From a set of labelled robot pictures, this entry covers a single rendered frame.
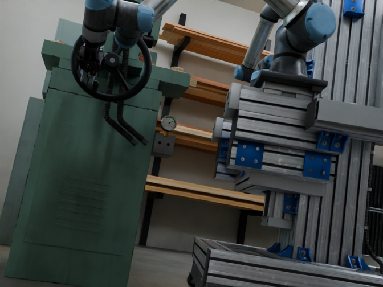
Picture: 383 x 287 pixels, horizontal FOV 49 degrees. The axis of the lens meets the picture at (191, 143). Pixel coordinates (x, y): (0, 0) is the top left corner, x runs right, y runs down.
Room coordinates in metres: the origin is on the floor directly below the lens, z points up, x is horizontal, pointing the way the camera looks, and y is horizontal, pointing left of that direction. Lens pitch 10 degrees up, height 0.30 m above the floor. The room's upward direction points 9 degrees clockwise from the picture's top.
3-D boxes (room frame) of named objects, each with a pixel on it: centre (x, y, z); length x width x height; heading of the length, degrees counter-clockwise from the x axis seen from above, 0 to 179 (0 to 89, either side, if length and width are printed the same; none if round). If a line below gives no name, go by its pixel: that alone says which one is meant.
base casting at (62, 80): (1.91, 0.43, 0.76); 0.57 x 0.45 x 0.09; 12
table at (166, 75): (1.69, 0.35, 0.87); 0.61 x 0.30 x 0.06; 102
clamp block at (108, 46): (1.60, 0.34, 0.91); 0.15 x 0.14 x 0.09; 102
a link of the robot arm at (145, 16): (1.16, 0.23, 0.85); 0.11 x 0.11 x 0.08; 15
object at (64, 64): (1.73, 0.39, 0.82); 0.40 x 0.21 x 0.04; 102
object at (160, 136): (1.70, 0.12, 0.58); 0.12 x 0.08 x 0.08; 12
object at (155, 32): (2.03, 0.30, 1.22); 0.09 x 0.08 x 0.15; 12
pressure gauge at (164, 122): (1.64, 0.10, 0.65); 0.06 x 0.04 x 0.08; 102
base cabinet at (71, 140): (1.90, 0.43, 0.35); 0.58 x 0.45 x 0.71; 12
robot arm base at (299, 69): (1.42, -0.30, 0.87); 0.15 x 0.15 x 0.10
